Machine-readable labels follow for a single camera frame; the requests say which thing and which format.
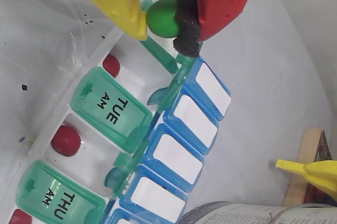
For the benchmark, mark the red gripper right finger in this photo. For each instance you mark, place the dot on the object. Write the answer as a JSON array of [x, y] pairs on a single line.
[[226, 2]]

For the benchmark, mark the green ball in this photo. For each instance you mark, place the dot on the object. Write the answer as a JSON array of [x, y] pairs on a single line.
[[162, 18]]

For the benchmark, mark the red ball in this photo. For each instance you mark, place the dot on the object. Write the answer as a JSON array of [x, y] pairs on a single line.
[[65, 141], [19, 217], [111, 66]]

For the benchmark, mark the weekly pill organizer box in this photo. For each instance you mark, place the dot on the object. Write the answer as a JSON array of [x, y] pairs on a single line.
[[184, 155]]

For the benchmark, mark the white tablecloth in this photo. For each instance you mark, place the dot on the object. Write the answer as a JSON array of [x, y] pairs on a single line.
[[263, 76]]

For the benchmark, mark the small yellow block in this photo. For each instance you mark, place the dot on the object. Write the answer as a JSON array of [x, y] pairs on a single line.
[[316, 174]]

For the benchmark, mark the newspaper sheet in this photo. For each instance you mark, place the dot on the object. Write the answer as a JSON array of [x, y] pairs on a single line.
[[250, 213]]

